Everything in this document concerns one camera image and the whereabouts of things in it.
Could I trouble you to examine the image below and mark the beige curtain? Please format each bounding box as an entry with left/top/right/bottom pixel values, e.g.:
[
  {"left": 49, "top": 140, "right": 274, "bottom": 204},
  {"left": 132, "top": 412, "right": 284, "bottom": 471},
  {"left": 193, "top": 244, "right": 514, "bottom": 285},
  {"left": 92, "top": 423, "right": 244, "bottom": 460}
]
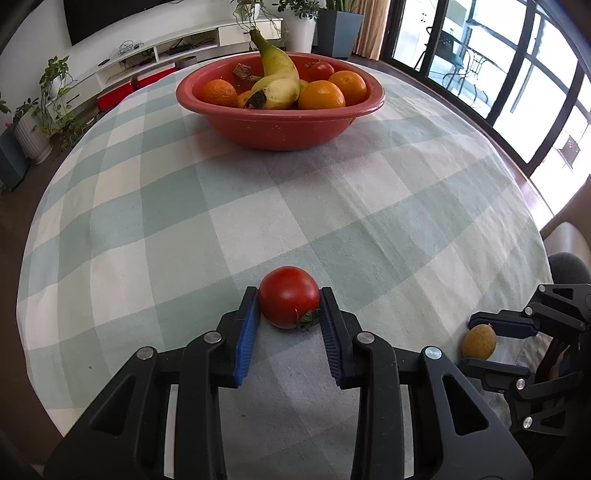
[{"left": 353, "top": 0, "right": 393, "bottom": 63}]

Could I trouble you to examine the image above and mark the large yellow banana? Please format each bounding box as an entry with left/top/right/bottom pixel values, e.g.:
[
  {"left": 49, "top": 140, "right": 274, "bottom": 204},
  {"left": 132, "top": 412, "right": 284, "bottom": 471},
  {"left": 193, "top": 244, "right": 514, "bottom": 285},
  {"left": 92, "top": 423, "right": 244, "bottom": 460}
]
[{"left": 243, "top": 28, "right": 302, "bottom": 110}]

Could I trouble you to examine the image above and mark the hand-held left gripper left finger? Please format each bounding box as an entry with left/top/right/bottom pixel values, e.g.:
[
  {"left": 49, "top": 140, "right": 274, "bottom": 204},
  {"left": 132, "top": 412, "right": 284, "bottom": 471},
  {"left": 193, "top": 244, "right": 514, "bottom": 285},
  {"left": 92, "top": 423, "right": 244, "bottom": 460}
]
[{"left": 44, "top": 286, "right": 262, "bottom": 480}]

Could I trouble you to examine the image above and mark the red plastic bowl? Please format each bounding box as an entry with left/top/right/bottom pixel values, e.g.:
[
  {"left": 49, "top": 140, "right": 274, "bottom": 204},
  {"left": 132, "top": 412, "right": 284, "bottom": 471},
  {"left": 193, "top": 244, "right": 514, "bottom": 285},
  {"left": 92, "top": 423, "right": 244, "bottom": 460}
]
[{"left": 175, "top": 52, "right": 386, "bottom": 151}]

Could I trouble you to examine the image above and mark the white television cabinet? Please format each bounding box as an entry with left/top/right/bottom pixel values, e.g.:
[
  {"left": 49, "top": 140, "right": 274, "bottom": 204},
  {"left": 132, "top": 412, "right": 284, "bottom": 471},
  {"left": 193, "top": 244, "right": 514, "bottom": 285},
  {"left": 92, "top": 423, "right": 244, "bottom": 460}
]
[{"left": 60, "top": 18, "right": 284, "bottom": 100}]

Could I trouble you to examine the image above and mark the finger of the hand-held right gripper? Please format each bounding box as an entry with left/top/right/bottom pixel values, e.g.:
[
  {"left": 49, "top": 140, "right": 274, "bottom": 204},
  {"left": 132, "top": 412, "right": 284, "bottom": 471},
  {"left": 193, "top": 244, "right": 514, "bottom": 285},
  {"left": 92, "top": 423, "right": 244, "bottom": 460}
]
[
  {"left": 457, "top": 357, "right": 583, "bottom": 404},
  {"left": 468, "top": 284, "right": 591, "bottom": 337}
]

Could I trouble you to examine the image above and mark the black outdoor chair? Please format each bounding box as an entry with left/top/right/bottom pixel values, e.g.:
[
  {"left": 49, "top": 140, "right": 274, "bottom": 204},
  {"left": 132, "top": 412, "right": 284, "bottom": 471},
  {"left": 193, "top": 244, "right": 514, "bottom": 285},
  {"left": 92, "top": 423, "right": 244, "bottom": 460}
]
[{"left": 416, "top": 25, "right": 472, "bottom": 79}]

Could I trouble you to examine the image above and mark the brown round fruit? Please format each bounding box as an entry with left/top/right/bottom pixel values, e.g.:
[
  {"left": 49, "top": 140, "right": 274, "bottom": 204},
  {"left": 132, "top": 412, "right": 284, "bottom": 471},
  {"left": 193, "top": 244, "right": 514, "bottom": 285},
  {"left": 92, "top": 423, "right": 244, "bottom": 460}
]
[{"left": 462, "top": 324, "right": 498, "bottom": 361}]

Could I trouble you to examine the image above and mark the large mandarin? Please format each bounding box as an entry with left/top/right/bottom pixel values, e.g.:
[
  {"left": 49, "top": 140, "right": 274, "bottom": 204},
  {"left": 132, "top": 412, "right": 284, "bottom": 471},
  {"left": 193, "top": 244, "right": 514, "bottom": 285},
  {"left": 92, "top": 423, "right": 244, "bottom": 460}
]
[{"left": 199, "top": 79, "right": 238, "bottom": 108}]

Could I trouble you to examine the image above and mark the checked green white tablecloth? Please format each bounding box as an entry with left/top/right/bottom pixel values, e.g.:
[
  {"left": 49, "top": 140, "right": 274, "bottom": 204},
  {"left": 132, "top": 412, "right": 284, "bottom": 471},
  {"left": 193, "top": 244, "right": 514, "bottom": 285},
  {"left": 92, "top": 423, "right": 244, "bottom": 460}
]
[{"left": 17, "top": 58, "right": 555, "bottom": 480}]

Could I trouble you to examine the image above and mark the red storage box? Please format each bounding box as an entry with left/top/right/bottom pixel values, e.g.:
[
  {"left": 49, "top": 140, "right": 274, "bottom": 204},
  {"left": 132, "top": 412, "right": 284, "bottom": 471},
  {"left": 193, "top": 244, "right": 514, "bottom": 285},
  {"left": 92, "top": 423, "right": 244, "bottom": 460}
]
[
  {"left": 97, "top": 85, "right": 134, "bottom": 112},
  {"left": 136, "top": 65, "right": 177, "bottom": 88}
]

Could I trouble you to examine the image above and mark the plant in tall white pot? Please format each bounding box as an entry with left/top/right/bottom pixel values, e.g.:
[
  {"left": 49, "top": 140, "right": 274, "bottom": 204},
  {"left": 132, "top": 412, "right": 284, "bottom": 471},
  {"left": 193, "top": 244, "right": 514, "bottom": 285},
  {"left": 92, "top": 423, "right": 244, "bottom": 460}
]
[{"left": 277, "top": 0, "right": 321, "bottom": 54}]

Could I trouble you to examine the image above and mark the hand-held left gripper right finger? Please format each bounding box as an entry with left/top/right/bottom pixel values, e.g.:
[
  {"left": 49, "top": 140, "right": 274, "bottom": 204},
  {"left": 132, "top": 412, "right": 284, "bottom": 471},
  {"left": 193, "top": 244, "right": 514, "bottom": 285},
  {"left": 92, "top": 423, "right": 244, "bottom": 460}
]
[{"left": 320, "top": 286, "right": 534, "bottom": 480}]

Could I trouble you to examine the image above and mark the red tomato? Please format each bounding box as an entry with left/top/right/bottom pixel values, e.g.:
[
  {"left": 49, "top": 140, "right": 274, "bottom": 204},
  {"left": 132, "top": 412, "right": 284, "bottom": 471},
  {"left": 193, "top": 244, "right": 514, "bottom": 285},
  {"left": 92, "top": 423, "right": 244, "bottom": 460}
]
[
  {"left": 302, "top": 60, "right": 335, "bottom": 83},
  {"left": 259, "top": 266, "right": 322, "bottom": 332}
]

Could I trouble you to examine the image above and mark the black wall television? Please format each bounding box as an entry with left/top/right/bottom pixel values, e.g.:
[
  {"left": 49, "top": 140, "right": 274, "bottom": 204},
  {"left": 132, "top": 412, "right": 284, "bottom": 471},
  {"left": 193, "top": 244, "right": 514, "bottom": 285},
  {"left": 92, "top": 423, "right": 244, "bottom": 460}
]
[{"left": 62, "top": 0, "right": 160, "bottom": 46}]

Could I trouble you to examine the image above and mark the beige armchair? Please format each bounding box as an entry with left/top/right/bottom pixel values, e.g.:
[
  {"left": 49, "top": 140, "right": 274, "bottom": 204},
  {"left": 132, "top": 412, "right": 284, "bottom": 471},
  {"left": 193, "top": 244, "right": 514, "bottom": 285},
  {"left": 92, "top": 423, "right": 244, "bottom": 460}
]
[{"left": 540, "top": 173, "right": 591, "bottom": 268}]

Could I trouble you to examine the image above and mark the black outdoor table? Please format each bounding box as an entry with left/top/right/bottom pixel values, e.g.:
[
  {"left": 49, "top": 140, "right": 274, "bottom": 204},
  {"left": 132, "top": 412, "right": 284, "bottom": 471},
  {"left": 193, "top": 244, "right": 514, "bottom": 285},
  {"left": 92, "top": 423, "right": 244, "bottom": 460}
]
[{"left": 462, "top": 46, "right": 509, "bottom": 109}]

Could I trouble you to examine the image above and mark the black framed glass door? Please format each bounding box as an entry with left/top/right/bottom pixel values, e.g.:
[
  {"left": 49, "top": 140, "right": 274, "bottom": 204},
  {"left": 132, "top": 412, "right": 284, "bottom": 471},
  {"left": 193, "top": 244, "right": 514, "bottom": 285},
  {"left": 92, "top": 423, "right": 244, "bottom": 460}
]
[{"left": 383, "top": 0, "right": 591, "bottom": 204}]

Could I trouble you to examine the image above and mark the plant in white ribbed pot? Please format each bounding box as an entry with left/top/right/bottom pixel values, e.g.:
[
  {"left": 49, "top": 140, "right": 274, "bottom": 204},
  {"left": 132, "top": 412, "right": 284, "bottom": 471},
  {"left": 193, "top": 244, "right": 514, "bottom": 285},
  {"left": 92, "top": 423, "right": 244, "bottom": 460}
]
[{"left": 11, "top": 97, "right": 54, "bottom": 164}]

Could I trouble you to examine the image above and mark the person's right hand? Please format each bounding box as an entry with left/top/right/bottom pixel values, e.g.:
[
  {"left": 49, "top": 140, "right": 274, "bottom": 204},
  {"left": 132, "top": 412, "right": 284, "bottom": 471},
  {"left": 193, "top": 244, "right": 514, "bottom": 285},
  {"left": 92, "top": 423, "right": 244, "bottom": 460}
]
[{"left": 549, "top": 346, "right": 573, "bottom": 379}]

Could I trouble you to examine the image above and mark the smooth orange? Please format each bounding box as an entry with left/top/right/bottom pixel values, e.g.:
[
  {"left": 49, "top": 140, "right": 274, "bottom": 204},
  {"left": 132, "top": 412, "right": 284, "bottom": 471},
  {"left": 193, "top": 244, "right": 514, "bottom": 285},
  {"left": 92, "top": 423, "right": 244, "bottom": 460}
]
[
  {"left": 329, "top": 70, "right": 369, "bottom": 106},
  {"left": 298, "top": 80, "right": 346, "bottom": 110}
]

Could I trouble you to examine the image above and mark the large-leaf plant in blue pot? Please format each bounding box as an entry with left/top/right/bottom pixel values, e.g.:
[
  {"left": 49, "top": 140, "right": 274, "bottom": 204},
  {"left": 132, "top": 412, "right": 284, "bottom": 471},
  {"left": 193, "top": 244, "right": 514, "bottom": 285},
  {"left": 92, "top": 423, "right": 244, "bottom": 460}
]
[{"left": 316, "top": 0, "right": 365, "bottom": 60}]

